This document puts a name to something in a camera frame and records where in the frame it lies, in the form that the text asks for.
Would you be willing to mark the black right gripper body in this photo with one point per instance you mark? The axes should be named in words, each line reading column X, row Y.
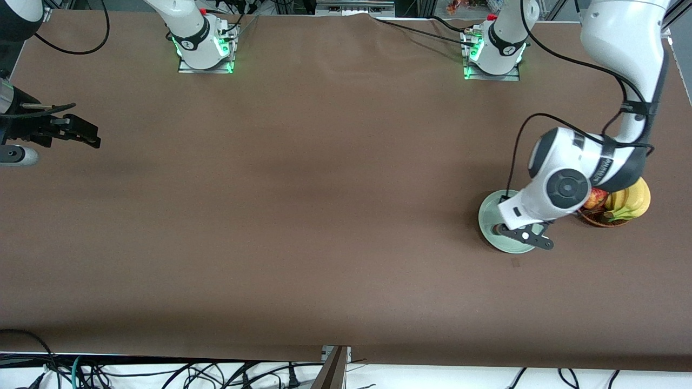
column 21, row 127

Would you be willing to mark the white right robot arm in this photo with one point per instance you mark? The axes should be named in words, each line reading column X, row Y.
column 189, row 32

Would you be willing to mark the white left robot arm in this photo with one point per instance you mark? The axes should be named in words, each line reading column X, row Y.
column 621, row 38

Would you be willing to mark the pale green round plate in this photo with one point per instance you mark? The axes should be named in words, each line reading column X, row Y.
column 486, row 216

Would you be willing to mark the red apple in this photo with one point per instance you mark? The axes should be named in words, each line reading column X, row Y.
column 597, row 200

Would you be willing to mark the brown wicker basket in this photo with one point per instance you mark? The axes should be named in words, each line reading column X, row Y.
column 594, row 220

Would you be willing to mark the yellow banana bunch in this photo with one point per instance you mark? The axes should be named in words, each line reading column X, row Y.
column 638, row 200

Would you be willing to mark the brown table cover sheet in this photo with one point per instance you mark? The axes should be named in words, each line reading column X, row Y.
column 346, row 243

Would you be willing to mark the orange toy pile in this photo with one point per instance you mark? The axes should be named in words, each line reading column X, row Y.
column 459, row 6

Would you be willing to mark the aluminium frame profile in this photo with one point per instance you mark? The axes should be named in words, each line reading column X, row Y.
column 47, row 16
column 678, row 9

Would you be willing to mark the silver metal bracket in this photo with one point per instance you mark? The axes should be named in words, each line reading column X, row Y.
column 325, row 354

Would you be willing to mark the grey metal frame piece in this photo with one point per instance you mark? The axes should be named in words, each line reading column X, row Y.
column 351, row 8

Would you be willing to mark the brown wooden post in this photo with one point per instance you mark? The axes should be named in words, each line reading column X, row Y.
column 331, row 373

